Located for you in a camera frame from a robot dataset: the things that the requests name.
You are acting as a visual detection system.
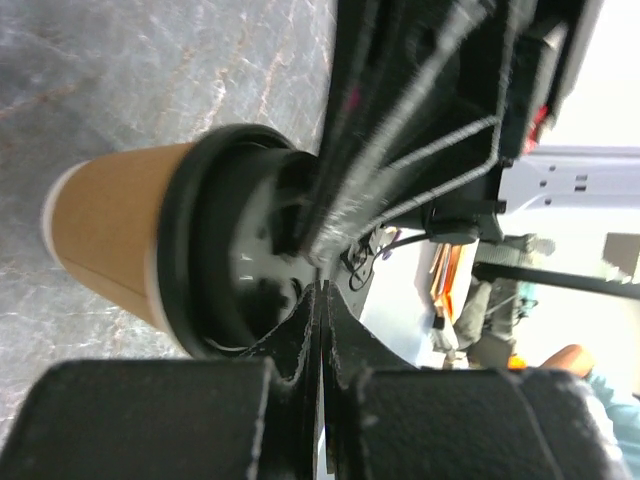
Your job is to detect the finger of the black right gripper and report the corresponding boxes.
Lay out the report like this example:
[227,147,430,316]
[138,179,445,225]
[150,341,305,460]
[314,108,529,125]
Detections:
[296,1,500,260]

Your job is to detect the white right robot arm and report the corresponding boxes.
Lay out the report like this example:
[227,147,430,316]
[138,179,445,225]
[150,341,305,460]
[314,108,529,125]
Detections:
[296,1,639,265]

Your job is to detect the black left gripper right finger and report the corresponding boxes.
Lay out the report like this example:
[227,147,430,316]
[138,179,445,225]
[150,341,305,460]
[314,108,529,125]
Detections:
[321,283,631,479]

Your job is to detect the brown paper coffee cup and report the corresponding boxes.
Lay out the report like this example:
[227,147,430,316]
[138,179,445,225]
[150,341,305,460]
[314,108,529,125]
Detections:
[42,143,191,333]

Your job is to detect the stack of paper folders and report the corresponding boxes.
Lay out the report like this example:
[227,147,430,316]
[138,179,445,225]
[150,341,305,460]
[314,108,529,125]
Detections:
[430,241,479,324]

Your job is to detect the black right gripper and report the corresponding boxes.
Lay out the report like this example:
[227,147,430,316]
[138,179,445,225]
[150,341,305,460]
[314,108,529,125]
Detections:
[419,1,602,245]

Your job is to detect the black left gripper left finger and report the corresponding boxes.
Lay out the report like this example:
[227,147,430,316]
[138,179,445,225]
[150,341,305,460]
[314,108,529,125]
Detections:
[1,288,320,479]

